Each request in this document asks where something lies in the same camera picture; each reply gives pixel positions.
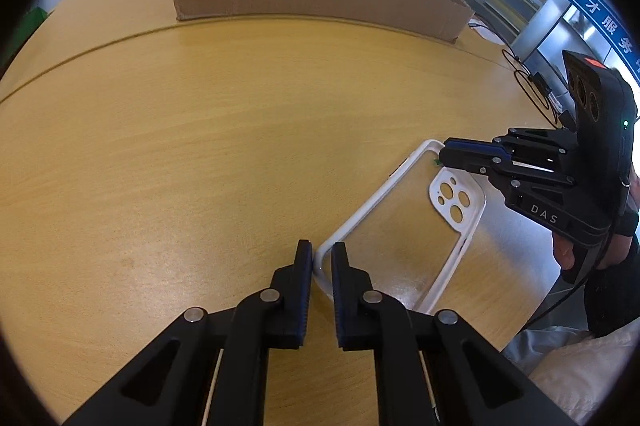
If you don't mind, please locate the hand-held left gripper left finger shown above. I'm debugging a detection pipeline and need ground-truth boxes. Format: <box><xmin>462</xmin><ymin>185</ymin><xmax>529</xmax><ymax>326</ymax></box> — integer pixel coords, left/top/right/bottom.
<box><xmin>64</xmin><ymin>239</ymin><xmax>316</xmax><ymax>426</ymax></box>

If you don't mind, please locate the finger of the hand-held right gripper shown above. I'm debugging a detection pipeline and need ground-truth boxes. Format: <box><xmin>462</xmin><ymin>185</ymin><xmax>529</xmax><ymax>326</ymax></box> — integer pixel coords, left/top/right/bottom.
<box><xmin>440</xmin><ymin>153</ymin><xmax>577</xmax><ymax>208</ymax></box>
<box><xmin>439</xmin><ymin>128</ymin><xmax>581</xmax><ymax>163</ymax></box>

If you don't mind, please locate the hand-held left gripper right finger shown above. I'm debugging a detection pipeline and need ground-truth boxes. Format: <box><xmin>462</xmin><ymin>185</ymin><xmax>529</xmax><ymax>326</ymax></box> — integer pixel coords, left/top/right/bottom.
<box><xmin>330</xmin><ymin>242</ymin><xmax>577</xmax><ymax>426</ymax></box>

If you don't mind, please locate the clear white-rimmed phone case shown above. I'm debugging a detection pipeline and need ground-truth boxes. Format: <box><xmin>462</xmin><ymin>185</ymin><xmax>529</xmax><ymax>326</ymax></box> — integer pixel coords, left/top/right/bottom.
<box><xmin>313</xmin><ymin>138</ymin><xmax>487</xmax><ymax>315</ymax></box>

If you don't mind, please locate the person's right forearm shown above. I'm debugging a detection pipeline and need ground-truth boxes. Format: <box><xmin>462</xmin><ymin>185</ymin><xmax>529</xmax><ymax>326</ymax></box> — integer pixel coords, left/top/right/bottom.
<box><xmin>584</xmin><ymin>236</ymin><xmax>640</xmax><ymax>339</ymax></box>

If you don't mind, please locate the person's right hand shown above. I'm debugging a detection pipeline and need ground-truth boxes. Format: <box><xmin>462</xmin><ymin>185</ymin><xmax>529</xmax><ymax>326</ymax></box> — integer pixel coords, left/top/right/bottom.
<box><xmin>552</xmin><ymin>206</ymin><xmax>640</xmax><ymax>288</ymax></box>

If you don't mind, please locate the person's light clothing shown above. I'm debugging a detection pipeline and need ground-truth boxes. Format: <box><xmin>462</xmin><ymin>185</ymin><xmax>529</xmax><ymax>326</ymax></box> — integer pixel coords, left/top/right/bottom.
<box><xmin>500</xmin><ymin>320</ymin><xmax>640</xmax><ymax>426</ymax></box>

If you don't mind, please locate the green object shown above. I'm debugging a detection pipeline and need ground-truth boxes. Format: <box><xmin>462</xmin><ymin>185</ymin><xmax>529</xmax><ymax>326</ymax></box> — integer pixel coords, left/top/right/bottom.
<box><xmin>17</xmin><ymin>5</ymin><xmax>55</xmax><ymax>54</ymax></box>

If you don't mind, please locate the black cable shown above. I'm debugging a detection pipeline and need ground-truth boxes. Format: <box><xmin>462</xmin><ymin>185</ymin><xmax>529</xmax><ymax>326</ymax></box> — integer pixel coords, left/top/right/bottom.
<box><xmin>501</xmin><ymin>47</ymin><xmax>577</xmax><ymax>130</ymax></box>

